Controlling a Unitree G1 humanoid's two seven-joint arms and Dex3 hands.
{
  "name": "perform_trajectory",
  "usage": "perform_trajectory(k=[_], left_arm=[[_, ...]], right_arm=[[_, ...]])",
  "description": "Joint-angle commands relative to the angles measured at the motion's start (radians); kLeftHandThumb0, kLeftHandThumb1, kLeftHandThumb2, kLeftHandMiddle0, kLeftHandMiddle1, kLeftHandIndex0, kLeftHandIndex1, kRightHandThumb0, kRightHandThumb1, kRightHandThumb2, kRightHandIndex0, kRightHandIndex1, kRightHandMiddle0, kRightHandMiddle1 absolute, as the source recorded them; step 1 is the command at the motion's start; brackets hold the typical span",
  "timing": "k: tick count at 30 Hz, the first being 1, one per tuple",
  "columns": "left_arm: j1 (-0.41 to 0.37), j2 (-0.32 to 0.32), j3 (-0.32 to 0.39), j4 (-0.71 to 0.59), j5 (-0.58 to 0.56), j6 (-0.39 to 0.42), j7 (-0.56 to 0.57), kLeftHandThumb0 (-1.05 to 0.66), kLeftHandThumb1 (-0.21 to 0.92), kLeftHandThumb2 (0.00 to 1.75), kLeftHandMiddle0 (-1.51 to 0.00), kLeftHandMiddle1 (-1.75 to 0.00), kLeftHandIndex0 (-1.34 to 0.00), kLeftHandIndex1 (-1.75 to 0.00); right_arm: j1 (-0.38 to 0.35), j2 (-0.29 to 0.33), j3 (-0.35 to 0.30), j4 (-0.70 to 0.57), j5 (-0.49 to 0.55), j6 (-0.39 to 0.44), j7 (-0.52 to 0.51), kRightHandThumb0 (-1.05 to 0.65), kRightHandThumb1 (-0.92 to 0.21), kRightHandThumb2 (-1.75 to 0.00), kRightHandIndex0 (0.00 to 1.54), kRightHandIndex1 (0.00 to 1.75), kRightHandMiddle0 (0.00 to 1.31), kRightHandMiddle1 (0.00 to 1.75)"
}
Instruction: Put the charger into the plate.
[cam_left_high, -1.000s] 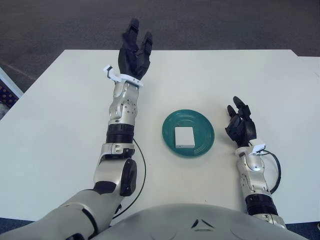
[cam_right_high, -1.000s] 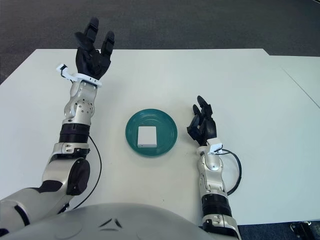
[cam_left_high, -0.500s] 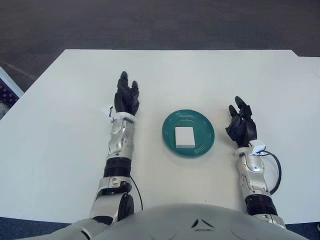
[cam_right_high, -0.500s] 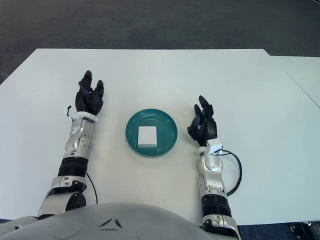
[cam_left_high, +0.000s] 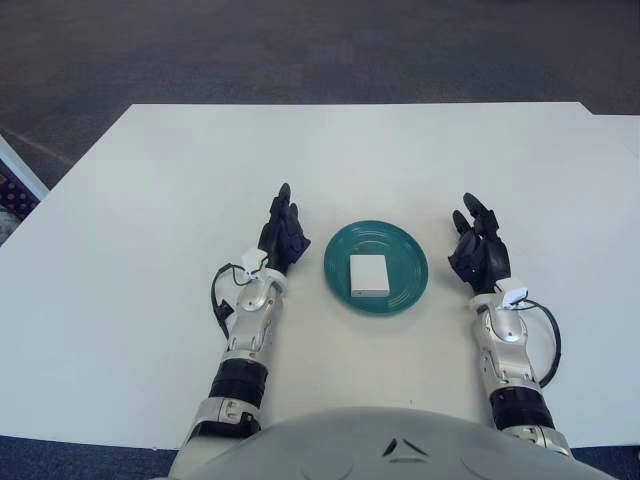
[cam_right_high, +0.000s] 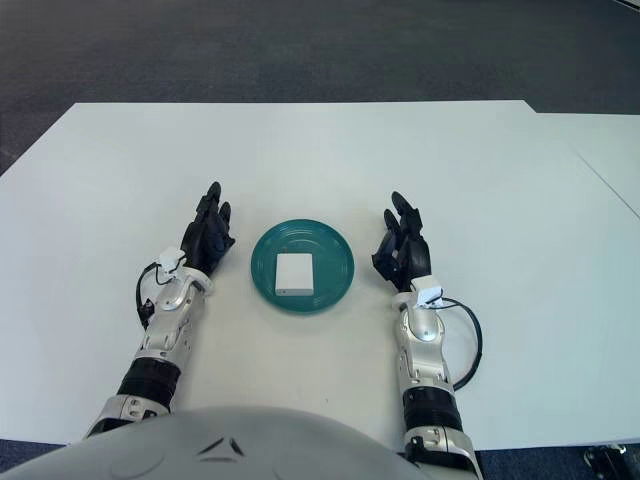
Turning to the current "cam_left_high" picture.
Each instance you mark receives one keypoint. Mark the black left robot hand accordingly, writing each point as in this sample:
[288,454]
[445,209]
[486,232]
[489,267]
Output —
[280,240]

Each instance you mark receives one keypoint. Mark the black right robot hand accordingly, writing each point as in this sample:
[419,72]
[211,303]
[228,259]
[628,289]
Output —
[487,260]

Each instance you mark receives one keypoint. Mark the white charger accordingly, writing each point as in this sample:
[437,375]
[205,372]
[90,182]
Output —
[369,275]

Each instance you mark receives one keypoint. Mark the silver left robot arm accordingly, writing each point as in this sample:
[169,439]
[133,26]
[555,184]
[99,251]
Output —
[250,325]

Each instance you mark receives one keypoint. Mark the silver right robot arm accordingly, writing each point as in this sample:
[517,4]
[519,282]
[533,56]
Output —
[510,350]

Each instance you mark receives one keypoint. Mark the teal round plate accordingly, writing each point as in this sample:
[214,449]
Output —
[400,250]

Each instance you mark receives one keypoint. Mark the grey robot torso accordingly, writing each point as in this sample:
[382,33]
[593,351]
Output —
[390,450]

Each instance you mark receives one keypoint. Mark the white board panel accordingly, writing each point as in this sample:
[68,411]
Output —
[25,170]

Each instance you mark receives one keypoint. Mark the patterned blue rug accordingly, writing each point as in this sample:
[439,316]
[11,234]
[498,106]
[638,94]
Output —
[12,200]

